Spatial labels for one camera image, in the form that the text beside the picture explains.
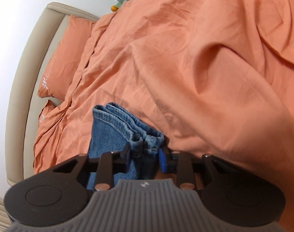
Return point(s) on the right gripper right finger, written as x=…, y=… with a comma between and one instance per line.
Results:
x=180, y=164

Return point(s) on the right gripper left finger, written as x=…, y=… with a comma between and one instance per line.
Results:
x=109, y=164

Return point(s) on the blue denim jeans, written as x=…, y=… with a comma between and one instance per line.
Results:
x=113, y=128

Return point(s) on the orange duvet cover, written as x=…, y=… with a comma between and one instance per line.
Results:
x=214, y=76

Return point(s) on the beige upholstered headboard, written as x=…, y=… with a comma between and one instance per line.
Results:
x=24, y=104

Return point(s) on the right orange pillow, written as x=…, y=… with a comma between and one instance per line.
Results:
x=60, y=70

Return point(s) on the small orange fruit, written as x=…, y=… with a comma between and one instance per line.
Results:
x=114, y=8

